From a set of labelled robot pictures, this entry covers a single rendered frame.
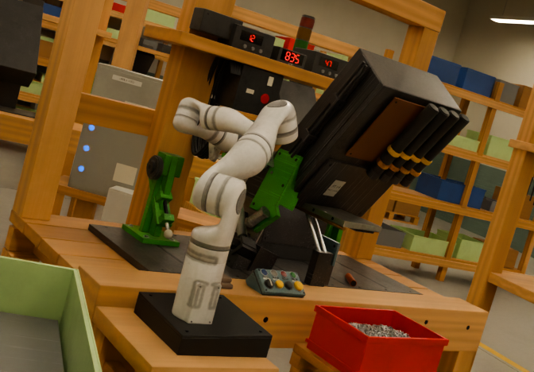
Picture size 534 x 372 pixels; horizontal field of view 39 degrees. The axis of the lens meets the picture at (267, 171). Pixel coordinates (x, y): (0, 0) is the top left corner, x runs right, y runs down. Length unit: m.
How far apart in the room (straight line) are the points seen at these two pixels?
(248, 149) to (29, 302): 0.59
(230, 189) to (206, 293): 0.24
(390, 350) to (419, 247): 6.09
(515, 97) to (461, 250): 1.75
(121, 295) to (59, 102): 0.71
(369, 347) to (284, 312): 0.31
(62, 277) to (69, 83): 0.80
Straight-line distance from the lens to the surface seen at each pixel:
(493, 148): 8.40
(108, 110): 2.45
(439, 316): 2.59
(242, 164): 1.75
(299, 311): 2.15
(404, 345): 2.02
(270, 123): 1.89
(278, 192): 2.29
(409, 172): 2.39
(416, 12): 3.05
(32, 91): 9.16
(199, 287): 1.66
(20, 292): 1.66
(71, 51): 2.28
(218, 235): 1.63
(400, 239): 7.90
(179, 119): 2.16
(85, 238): 2.26
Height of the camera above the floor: 1.43
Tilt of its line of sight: 6 degrees down
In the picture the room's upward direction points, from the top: 16 degrees clockwise
